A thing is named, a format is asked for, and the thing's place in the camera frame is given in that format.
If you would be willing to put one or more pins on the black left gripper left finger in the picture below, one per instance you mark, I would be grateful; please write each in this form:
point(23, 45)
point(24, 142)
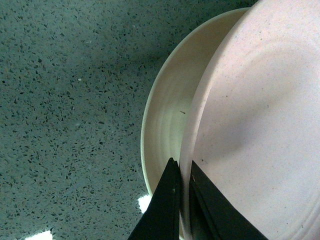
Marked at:
point(161, 220)

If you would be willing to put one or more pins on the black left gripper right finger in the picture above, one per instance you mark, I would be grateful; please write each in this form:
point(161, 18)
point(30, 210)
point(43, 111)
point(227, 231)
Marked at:
point(212, 216)

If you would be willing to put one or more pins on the pink plate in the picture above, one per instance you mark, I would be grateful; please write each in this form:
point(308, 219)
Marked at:
point(254, 122)

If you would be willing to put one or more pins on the cream plate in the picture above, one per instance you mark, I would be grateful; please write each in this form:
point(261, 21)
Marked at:
point(170, 98)

